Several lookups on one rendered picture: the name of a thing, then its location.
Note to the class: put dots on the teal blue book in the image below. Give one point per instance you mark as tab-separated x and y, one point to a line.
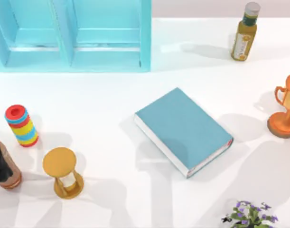
180	126

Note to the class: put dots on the yellow-green bottle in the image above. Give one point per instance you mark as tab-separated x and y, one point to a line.
244	40

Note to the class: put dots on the orange trophy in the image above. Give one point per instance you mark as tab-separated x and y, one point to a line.
283	118

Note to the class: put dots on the stack of coloured rings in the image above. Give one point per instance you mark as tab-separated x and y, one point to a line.
22	127

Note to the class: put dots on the wooden hourglass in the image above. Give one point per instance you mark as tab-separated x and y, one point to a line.
61	166

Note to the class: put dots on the light blue rack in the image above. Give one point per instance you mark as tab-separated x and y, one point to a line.
106	35

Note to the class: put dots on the purple flower plant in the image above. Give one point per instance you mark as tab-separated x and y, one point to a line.
250	215

